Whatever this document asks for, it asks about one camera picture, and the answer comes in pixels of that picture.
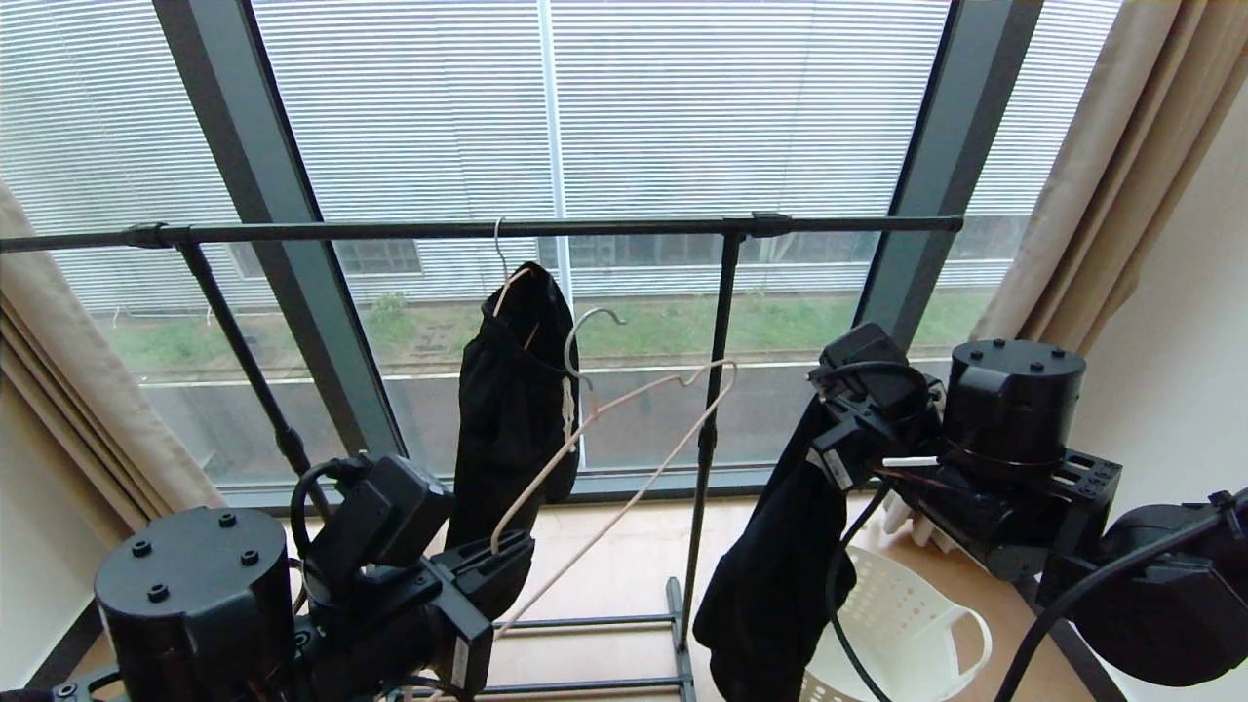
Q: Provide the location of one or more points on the beige curtain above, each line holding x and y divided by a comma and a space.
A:
1102, 195
78, 390

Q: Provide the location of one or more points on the black clothes rack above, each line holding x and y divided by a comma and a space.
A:
390, 230

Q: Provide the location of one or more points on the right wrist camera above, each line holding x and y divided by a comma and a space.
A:
868, 361

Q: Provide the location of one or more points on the pink clothes hanger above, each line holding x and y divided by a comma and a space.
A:
624, 502
499, 249

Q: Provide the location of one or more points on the white laundry basket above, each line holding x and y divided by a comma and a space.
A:
907, 624

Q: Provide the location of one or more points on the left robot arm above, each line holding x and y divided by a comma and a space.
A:
195, 595

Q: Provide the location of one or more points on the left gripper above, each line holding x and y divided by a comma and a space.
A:
458, 634

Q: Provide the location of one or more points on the window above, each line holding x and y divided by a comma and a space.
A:
292, 195

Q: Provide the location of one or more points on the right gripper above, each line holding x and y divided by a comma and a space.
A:
877, 444

